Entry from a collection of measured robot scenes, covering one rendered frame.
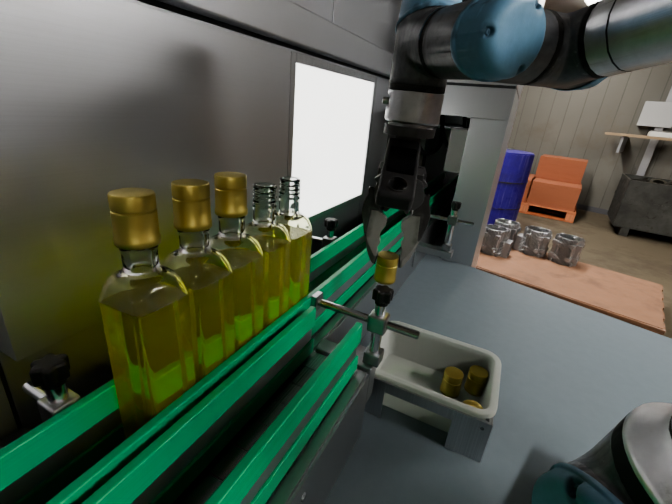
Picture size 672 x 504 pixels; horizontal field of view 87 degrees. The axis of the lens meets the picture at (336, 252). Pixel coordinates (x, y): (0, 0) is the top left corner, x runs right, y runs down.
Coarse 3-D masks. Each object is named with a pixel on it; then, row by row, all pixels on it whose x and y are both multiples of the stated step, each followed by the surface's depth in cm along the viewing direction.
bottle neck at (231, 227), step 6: (222, 222) 39; (228, 222) 39; (234, 222) 39; (240, 222) 40; (222, 228) 39; (228, 228) 39; (234, 228) 39; (240, 228) 40; (222, 234) 40; (228, 234) 40; (234, 234) 40; (240, 234) 40
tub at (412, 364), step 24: (384, 336) 70; (432, 336) 70; (384, 360) 72; (408, 360) 73; (432, 360) 71; (456, 360) 69; (480, 360) 67; (408, 384) 57; (432, 384) 67; (456, 408) 54
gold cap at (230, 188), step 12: (216, 180) 37; (228, 180) 37; (240, 180) 38; (216, 192) 38; (228, 192) 37; (240, 192) 38; (216, 204) 39; (228, 204) 38; (240, 204) 39; (228, 216) 38; (240, 216) 39
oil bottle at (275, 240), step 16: (256, 224) 45; (272, 240) 44; (288, 240) 47; (272, 256) 44; (288, 256) 48; (272, 272) 45; (288, 272) 49; (272, 288) 46; (288, 288) 50; (272, 304) 47; (288, 304) 52; (272, 320) 48
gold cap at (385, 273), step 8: (384, 256) 55; (392, 256) 56; (376, 264) 56; (384, 264) 55; (392, 264) 55; (376, 272) 57; (384, 272) 55; (392, 272) 56; (376, 280) 57; (384, 280) 56; (392, 280) 56
